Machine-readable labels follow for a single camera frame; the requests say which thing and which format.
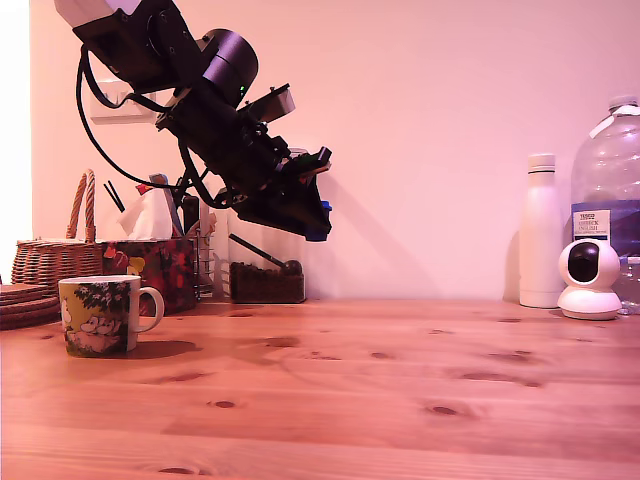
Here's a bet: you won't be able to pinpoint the blue coffee capsule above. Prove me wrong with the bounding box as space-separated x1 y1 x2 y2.
305 200 333 243

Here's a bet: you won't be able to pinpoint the dark coffee beans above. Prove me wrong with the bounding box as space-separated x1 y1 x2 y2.
229 260 307 304

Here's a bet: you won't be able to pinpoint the printed cartoon coffee mug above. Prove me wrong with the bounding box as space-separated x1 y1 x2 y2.
58 274 166 358

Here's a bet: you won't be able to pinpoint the clear lidded storage jar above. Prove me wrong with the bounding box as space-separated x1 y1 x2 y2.
224 148 312 305

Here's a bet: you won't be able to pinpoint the black measuring scoop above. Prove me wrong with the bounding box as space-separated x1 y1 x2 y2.
228 233 305 278

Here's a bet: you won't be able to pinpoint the blue grey flat tool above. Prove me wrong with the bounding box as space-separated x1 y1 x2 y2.
148 173 185 239

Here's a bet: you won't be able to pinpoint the white paper tissue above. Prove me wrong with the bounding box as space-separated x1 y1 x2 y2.
117 187 174 242

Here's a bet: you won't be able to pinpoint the red floral tissue box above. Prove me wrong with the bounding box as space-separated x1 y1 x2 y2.
102 238 199 316

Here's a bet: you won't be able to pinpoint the thin black sticks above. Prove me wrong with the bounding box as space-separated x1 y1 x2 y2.
103 180 127 214

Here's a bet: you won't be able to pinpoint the white insulated bottle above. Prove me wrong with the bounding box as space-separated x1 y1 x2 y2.
518 153 566 309

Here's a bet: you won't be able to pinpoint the large clear water bottle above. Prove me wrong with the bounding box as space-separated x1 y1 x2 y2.
571 95 640 316

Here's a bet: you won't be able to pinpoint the thin cork mat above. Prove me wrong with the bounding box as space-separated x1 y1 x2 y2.
0 282 52 302

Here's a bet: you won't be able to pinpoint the small clear plastic bottle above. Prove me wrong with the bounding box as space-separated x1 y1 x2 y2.
618 255 640 316

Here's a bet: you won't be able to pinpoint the black cable under housing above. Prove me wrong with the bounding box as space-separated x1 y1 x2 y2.
177 144 241 211

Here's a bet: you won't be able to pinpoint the black tool handle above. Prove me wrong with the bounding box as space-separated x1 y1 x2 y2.
181 194 202 236

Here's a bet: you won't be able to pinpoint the metal wire holder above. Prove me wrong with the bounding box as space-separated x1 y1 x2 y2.
192 212 219 301

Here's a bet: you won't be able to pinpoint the pale grey camera box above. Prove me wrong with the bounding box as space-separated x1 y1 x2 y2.
244 83 297 126

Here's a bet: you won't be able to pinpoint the white wall switch plate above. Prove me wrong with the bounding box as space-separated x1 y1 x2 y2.
89 77 157 124

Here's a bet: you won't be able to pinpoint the short black looping cable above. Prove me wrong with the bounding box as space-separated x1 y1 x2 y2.
87 49 167 114

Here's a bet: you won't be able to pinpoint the wicker basket with handle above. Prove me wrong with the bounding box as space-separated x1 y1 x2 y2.
10 168 104 287

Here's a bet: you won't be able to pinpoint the long black looping cable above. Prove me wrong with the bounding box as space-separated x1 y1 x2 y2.
75 47 189 191

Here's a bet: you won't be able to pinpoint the small white round camera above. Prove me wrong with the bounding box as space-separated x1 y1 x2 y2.
556 238 624 322

